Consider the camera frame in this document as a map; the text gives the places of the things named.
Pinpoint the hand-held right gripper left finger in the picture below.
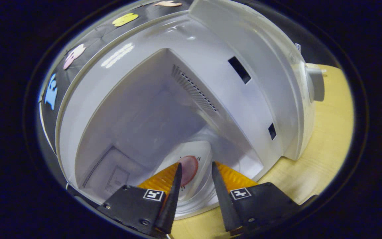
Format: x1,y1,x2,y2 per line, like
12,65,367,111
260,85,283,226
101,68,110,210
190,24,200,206
97,162,183,238

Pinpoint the white square plate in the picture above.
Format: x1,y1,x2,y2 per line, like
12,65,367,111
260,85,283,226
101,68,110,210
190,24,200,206
155,140,213,203

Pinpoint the white microwave oven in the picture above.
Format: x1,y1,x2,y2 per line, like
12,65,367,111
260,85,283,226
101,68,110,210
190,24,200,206
55,0,326,221

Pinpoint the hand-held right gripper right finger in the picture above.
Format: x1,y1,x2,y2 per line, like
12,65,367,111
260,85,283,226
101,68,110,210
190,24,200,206
211,161,301,236

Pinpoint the pink ham slice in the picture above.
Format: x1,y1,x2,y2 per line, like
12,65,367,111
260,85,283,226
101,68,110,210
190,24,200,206
178,155,199,187

